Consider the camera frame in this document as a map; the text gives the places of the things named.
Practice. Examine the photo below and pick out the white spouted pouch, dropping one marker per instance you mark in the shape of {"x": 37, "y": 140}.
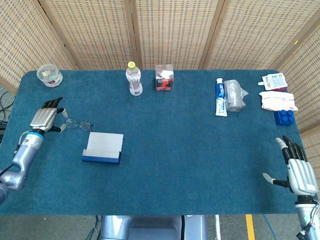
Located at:
{"x": 275, "y": 81}

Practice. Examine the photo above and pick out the clear round plastic jar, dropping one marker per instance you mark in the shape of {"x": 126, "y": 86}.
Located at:
{"x": 49, "y": 76}

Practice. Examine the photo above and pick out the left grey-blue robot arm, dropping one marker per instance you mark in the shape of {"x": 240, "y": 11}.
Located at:
{"x": 25, "y": 155}

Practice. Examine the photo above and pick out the blue white toothpaste tube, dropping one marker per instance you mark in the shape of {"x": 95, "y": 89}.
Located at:
{"x": 221, "y": 100}

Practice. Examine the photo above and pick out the grey garbage bag roll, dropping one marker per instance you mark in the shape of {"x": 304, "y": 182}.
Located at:
{"x": 233, "y": 96}

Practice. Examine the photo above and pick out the white metal post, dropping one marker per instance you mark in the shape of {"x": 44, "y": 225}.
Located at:
{"x": 217, "y": 227}

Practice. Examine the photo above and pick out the woven wicker folding screen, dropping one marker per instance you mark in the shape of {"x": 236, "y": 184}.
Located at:
{"x": 175, "y": 30}

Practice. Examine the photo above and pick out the white pink plastic packet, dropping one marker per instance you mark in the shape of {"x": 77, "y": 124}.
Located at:
{"x": 277, "y": 101}

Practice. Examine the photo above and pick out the blue carpet table mat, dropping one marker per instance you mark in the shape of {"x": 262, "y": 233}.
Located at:
{"x": 175, "y": 150}

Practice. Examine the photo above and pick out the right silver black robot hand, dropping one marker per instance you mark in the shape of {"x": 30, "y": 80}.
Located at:
{"x": 301, "y": 175}

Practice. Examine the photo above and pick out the wire-frame eyeglasses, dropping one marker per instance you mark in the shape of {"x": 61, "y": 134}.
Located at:
{"x": 71, "y": 123}

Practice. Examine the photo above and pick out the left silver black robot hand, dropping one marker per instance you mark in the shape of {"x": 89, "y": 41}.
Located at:
{"x": 43, "y": 117}

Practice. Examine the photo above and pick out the blue folding glasses case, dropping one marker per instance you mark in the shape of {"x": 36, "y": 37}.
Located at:
{"x": 105, "y": 145}

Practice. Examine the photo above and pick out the red snack box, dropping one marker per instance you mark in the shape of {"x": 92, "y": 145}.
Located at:
{"x": 164, "y": 78}

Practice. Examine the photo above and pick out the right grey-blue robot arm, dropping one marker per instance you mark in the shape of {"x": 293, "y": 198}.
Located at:
{"x": 306, "y": 217}

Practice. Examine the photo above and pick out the blue building block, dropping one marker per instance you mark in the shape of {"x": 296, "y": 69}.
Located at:
{"x": 283, "y": 118}

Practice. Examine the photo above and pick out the clear bottle with green cap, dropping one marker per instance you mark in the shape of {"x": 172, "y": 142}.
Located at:
{"x": 134, "y": 81}

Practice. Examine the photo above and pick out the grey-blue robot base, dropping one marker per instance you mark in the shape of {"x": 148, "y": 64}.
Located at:
{"x": 150, "y": 227}

